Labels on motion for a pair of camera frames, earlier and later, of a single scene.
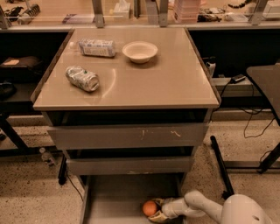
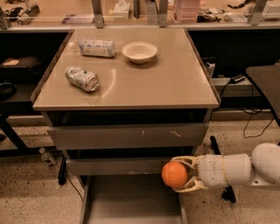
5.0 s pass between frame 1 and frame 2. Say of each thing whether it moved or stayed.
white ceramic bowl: stayed
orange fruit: moved
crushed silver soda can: stayed
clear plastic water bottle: stayed
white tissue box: stayed
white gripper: moved
